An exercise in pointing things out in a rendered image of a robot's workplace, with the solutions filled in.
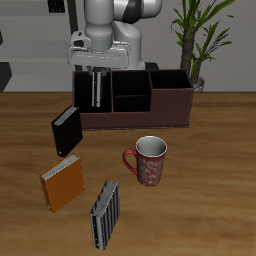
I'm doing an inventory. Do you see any black wall panel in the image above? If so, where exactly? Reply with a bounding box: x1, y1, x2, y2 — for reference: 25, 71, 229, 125
47, 0, 66, 14

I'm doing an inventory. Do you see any dark brown desk caddy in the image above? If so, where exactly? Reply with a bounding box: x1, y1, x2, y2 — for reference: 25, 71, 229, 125
71, 68, 195, 131

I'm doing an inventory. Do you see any orange book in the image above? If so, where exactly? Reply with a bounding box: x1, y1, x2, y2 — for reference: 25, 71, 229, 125
38, 152, 86, 215

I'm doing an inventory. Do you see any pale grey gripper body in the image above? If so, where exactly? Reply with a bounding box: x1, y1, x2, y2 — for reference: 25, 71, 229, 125
67, 41, 132, 70

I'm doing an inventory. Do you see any black and grey striped book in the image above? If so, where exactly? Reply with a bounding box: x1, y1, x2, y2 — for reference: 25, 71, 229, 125
89, 178, 121, 251

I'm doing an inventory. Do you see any red patterned mug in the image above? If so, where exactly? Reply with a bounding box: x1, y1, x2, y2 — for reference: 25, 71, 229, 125
122, 134, 169, 188

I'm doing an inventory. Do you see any dark vertical wall strip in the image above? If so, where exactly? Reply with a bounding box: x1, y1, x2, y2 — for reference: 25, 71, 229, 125
66, 0, 80, 35

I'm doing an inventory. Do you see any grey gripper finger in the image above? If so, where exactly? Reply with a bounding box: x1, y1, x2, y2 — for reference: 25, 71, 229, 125
96, 67, 108, 109
88, 66, 98, 108

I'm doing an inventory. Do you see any green pot plant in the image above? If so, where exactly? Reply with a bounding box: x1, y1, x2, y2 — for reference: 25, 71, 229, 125
170, 0, 236, 94

